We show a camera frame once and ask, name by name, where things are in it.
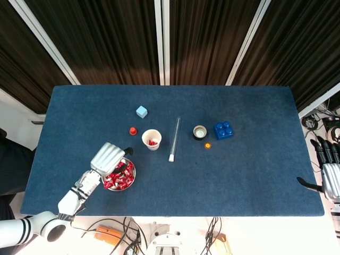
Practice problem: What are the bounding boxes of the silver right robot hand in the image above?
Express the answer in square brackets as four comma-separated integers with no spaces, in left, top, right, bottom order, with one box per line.
[296,138,340,202]

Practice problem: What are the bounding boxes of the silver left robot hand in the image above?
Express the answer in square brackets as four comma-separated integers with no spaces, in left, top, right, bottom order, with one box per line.
[90,142,133,176]

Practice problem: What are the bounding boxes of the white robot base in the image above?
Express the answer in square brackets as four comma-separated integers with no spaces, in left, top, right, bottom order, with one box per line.
[145,222,184,255]

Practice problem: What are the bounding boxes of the round metal plate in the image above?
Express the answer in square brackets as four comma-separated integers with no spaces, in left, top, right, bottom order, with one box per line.
[102,157,137,191]

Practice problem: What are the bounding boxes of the white paper cup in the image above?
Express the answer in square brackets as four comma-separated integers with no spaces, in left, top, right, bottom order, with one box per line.
[141,129,163,151]

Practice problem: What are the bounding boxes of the white headphones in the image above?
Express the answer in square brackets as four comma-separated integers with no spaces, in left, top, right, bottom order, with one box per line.
[326,126,340,146]

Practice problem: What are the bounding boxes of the black electronics box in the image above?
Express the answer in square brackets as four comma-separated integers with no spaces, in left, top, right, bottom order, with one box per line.
[322,116,340,129]

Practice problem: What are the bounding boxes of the light blue cube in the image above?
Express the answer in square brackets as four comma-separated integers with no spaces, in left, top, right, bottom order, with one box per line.
[135,105,148,119]

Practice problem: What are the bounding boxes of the glass test tube white stopper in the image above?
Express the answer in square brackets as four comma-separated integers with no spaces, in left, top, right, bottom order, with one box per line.
[168,117,182,163]

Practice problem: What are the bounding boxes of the orange electronic device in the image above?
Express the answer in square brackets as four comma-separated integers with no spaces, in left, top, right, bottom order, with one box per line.
[95,225,123,247]

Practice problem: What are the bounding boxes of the blue felt table cloth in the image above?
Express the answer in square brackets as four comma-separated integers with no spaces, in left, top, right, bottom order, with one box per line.
[20,84,325,217]

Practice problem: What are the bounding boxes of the black chair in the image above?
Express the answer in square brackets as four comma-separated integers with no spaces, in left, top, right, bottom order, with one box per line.
[0,128,37,196]

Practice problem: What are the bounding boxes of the black round container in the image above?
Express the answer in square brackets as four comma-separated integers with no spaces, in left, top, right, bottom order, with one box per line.
[192,125,208,141]

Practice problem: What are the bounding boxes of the blue building brick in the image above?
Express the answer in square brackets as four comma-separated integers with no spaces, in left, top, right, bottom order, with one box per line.
[212,121,235,141]

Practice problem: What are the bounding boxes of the dark brown pleated curtain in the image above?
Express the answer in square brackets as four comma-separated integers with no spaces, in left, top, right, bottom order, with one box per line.
[24,0,160,86]
[233,0,340,113]
[0,0,73,115]
[168,0,264,86]

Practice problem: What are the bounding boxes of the pale yellow box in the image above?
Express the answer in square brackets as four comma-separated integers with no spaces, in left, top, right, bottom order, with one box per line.
[214,233,232,255]

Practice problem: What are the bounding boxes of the black cable tangle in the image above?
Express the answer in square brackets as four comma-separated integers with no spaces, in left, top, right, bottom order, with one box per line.
[301,102,340,139]

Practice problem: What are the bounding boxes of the black cable bundle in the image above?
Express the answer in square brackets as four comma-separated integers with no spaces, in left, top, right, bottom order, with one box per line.
[122,216,149,255]
[204,216,223,255]

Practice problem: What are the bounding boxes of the thin black cable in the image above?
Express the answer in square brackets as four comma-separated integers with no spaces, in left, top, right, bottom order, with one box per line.
[71,218,125,240]

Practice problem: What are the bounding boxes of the white frame post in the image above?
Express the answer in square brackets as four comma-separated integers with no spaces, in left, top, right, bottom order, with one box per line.
[161,0,171,86]
[154,0,165,86]
[225,0,272,86]
[297,81,340,120]
[8,0,81,86]

